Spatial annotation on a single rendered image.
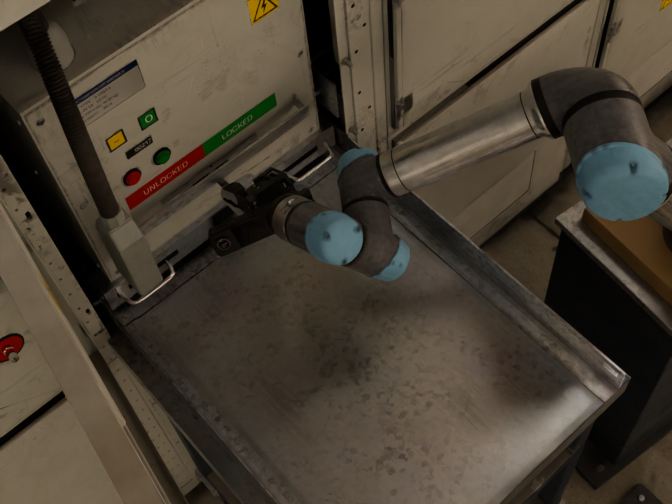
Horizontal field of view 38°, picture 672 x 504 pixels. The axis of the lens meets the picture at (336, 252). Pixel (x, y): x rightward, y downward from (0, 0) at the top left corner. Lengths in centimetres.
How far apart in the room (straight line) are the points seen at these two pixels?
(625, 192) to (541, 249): 145
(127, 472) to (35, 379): 85
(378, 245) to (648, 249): 63
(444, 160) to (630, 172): 30
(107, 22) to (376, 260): 53
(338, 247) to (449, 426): 41
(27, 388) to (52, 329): 77
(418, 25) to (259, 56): 32
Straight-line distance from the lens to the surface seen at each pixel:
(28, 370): 171
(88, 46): 147
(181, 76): 155
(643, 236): 194
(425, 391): 169
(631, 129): 140
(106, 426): 92
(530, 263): 280
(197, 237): 182
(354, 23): 170
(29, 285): 102
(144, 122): 156
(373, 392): 169
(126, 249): 154
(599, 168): 137
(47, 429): 188
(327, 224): 141
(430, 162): 152
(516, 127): 149
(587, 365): 173
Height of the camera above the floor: 240
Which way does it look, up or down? 59 degrees down
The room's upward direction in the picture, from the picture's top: 8 degrees counter-clockwise
